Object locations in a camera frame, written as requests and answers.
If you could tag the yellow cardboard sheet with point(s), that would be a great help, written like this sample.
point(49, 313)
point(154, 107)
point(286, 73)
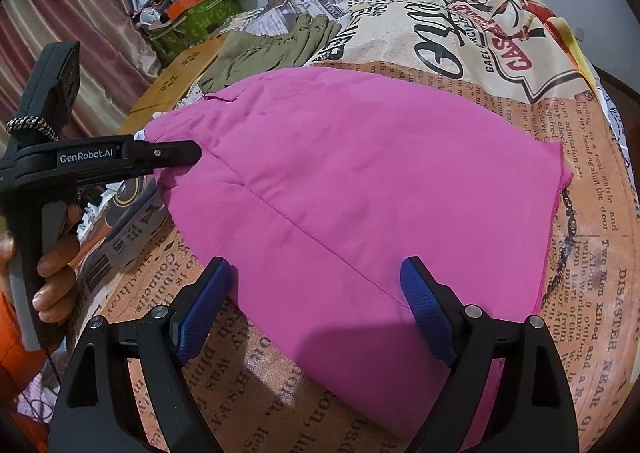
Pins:
point(172, 83)

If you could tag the orange box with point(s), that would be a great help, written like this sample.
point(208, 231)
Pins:
point(187, 3)

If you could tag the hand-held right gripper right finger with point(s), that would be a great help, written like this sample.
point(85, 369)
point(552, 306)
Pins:
point(430, 313)

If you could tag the person's left hand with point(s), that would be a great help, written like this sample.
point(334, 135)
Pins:
point(57, 273)

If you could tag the olive green pants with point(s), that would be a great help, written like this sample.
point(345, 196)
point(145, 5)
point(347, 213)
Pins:
point(265, 50)

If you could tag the pink pants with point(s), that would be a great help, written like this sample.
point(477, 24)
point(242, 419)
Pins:
point(360, 213)

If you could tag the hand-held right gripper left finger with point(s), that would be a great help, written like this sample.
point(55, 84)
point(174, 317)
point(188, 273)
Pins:
point(207, 308)

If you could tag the printed blanket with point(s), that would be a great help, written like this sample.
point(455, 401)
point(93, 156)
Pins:
point(500, 48)

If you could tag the striped red curtain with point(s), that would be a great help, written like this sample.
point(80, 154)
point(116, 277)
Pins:
point(75, 18)

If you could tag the green patterned storage box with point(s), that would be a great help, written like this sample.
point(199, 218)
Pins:
point(200, 18)

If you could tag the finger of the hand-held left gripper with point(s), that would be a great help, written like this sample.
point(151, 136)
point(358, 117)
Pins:
point(170, 154)

